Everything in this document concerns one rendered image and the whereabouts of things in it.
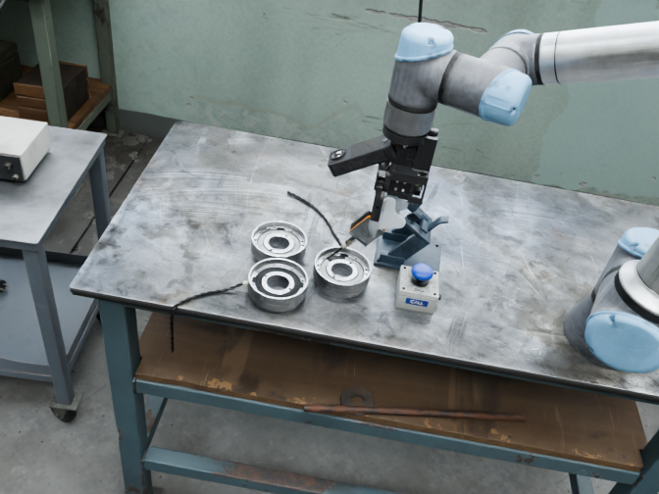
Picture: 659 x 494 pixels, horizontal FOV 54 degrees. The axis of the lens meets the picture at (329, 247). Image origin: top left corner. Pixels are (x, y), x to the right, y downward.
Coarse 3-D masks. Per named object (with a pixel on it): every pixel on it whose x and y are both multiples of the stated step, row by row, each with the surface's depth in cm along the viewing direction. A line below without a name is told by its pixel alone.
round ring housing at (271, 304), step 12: (264, 264) 116; (276, 264) 117; (288, 264) 117; (252, 276) 114; (264, 276) 114; (276, 276) 116; (288, 276) 115; (252, 288) 110; (288, 288) 113; (300, 288) 113; (264, 300) 110; (276, 300) 109; (288, 300) 110; (300, 300) 112; (276, 312) 112
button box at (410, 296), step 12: (408, 276) 117; (432, 276) 118; (396, 288) 120; (408, 288) 115; (420, 288) 115; (432, 288) 115; (396, 300) 116; (408, 300) 115; (420, 300) 115; (432, 300) 114; (420, 312) 117; (432, 312) 116
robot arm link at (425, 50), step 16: (416, 32) 89; (432, 32) 90; (448, 32) 90; (400, 48) 91; (416, 48) 88; (432, 48) 88; (448, 48) 89; (400, 64) 91; (416, 64) 90; (432, 64) 89; (400, 80) 92; (416, 80) 91; (432, 80) 90; (400, 96) 94; (416, 96) 93; (432, 96) 92; (416, 112) 94
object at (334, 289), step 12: (324, 252) 120; (348, 252) 122; (336, 264) 120; (348, 264) 120; (360, 264) 120; (324, 276) 115; (336, 276) 117; (348, 276) 117; (324, 288) 116; (336, 288) 114; (348, 288) 114; (360, 288) 116
